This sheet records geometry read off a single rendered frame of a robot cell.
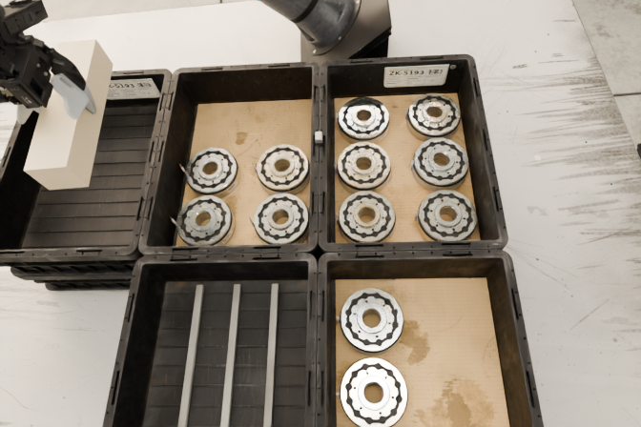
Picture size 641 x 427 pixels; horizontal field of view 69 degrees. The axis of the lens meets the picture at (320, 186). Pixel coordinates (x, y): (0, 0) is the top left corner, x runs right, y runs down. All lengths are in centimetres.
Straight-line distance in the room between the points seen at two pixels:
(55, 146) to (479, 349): 71
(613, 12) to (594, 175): 156
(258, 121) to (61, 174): 42
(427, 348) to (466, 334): 7
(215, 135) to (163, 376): 47
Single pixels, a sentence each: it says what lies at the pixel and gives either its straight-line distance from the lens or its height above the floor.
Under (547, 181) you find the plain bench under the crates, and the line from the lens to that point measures 113.
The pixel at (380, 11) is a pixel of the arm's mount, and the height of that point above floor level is 93.
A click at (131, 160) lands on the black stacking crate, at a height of 83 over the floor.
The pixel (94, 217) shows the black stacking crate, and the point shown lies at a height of 83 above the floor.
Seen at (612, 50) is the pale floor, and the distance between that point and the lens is 248.
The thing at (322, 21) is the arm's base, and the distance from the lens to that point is 110.
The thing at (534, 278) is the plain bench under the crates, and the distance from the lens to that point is 103.
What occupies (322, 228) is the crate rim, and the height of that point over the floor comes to 93.
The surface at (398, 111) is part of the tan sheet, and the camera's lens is 100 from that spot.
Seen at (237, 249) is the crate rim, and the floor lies 93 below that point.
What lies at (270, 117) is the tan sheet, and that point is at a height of 83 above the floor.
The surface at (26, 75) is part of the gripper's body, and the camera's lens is 69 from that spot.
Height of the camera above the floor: 164
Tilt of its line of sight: 62 degrees down
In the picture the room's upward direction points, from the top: 10 degrees counter-clockwise
